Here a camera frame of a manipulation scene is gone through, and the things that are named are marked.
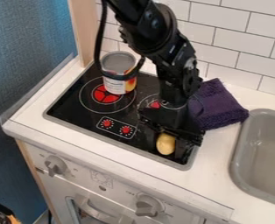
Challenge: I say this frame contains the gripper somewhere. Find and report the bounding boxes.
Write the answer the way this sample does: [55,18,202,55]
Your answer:
[136,103,206,165]

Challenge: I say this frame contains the yellow toy potato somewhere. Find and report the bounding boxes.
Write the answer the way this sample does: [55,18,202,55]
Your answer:
[155,132,178,156]

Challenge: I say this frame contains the purple cloth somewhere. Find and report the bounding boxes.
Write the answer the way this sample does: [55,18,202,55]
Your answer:
[187,77,250,131]

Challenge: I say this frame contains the silver can with label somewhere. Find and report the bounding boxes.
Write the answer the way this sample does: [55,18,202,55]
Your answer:
[98,51,140,95]

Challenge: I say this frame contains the toy stove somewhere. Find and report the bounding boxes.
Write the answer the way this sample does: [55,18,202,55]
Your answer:
[42,62,202,172]

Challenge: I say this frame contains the toy sink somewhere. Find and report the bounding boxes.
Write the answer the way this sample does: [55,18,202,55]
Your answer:
[227,108,275,210]

